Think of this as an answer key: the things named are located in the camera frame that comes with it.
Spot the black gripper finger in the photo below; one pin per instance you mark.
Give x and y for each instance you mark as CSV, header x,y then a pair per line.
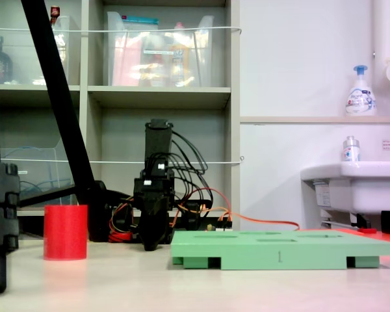
x,y
163,224
149,230

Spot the red cylinder block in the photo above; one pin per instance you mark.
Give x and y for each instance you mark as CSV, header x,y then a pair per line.
x,y
65,232

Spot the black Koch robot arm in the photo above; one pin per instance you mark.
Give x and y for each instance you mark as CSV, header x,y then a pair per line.
x,y
157,143

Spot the red printed base clamp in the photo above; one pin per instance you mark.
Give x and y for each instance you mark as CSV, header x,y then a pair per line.
x,y
120,237

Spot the thin black tripod strut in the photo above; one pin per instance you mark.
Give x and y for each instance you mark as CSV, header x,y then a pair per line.
x,y
45,196

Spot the grey shelf unit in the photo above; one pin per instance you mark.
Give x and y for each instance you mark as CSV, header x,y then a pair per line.
x,y
159,92

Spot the green shape sorter board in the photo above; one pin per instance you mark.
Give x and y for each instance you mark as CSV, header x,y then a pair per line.
x,y
279,250

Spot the clear box with bottles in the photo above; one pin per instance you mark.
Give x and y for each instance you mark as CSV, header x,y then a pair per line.
x,y
159,58

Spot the notched black tripod leg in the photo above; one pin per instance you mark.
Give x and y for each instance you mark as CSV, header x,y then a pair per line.
x,y
0,201

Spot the clear plastic storage box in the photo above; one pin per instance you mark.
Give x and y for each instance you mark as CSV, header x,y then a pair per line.
x,y
63,45

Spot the small silver capped bottle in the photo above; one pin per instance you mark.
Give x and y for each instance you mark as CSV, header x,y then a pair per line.
x,y
351,151

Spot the dark round bottle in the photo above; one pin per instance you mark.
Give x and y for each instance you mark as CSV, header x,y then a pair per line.
x,y
2,65

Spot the white sink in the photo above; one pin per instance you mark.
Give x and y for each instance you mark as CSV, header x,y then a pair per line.
x,y
370,188

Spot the white pump soap bottle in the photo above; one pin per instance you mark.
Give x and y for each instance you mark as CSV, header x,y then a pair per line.
x,y
360,99

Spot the white wall pipe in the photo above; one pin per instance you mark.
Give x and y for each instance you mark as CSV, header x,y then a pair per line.
x,y
385,29

